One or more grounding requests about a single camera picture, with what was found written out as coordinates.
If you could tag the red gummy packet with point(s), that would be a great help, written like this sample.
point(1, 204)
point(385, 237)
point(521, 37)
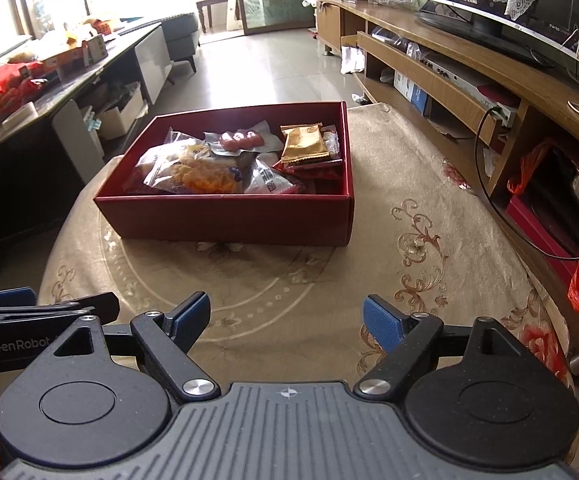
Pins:
point(319, 175)

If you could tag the black television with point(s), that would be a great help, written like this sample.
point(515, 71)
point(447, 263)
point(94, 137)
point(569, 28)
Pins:
point(544, 20)

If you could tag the silver media player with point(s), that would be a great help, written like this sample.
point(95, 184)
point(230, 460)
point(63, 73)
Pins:
point(449, 72)

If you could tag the dark coffee table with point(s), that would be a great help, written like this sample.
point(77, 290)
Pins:
point(19, 160)

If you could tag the red white spicy strip packet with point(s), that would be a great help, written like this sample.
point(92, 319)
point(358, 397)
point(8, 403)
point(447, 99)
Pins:
point(269, 180)

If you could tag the white plastic bag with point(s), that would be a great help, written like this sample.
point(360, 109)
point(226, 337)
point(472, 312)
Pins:
point(353, 60)

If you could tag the blue white box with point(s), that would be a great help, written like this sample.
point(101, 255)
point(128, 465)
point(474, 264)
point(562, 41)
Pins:
point(414, 92)

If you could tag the clear yellow crisp packet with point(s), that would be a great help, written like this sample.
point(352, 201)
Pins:
point(204, 175)

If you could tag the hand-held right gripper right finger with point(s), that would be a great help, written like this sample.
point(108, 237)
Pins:
point(384, 322)

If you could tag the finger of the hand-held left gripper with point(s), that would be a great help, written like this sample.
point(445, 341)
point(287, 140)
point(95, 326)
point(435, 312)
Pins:
point(44, 312)
point(9, 297)

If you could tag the red gift box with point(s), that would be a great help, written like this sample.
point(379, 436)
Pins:
point(534, 230)

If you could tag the small cardboard box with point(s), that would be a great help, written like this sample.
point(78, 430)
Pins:
point(119, 120)

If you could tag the wooden television cabinet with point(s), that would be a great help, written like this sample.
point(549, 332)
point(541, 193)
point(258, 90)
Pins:
point(494, 67)

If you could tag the silver sausage packet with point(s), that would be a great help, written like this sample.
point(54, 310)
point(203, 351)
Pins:
point(242, 140)

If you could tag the red cardboard box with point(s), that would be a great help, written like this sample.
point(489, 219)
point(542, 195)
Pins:
point(219, 220)

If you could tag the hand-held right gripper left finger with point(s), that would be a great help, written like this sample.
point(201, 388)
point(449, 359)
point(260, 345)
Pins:
point(189, 317)

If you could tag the grey sofa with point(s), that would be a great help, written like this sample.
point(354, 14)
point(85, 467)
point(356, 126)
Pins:
point(182, 35)

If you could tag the gold snack packet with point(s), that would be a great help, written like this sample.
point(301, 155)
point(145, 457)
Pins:
point(304, 145)

